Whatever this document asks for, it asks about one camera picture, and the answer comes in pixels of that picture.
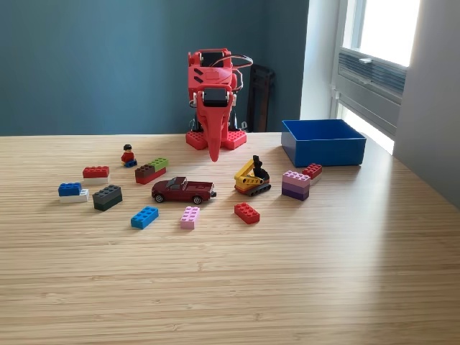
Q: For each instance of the brown green red brick stack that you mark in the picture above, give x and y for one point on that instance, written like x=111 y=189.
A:
x=149 y=174

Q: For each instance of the blue plastic bin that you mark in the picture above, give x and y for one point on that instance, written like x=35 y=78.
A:
x=323 y=154

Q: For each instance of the black table clamp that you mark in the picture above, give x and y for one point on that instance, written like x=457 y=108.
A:
x=234 y=122
x=194 y=125

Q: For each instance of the black folding rack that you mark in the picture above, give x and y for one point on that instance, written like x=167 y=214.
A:
x=258 y=100

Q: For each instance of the small yellow toy digger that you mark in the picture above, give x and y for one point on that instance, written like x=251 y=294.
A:
x=248 y=181

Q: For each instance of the dark red toy pickup truck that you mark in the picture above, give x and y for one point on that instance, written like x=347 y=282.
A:
x=187 y=190

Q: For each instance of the toy figure red shirt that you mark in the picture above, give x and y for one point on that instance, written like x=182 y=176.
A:
x=127 y=157

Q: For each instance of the pink and purple brick stack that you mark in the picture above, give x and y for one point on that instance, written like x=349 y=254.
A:
x=295 y=187

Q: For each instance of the small red on white bricks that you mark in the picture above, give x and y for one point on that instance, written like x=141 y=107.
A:
x=313 y=170

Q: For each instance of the light blue brick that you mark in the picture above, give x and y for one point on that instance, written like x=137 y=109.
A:
x=143 y=217

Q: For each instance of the red on white brick stack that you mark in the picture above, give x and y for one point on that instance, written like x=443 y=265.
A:
x=95 y=172

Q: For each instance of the grey on dark green bricks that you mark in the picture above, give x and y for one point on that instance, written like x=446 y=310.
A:
x=106 y=197

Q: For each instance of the grey pleated window blind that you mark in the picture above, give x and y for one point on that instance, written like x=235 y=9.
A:
x=384 y=79

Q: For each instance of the white window frame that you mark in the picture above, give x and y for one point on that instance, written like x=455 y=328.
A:
x=386 y=120

